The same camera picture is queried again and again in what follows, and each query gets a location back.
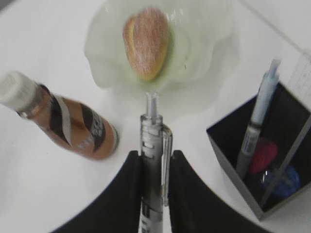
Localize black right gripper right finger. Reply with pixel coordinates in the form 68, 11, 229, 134
168, 150, 267, 233

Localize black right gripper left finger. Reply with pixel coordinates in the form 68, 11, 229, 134
54, 150, 142, 233

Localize white pen grey grip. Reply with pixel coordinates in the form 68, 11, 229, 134
140, 92, 173, 233

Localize brown coffee drink bottle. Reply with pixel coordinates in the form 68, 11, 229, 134
0, 71, 119, 161

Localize pink pencil sharpener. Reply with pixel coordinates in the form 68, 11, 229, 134
248, 137, 278, 174

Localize blue pencil sharpener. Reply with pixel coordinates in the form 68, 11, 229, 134
260, 165, 301, 198

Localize blue white pen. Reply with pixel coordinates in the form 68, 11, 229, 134
236, 58, 281, 180

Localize sugared bread roll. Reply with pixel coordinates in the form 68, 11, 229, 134
122, 6, 170, 81

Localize black mesh pen holder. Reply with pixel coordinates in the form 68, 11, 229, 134
207, 83, 311, 219

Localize translucent green ruffled plate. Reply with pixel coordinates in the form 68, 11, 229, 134
85, 0, 234, 93

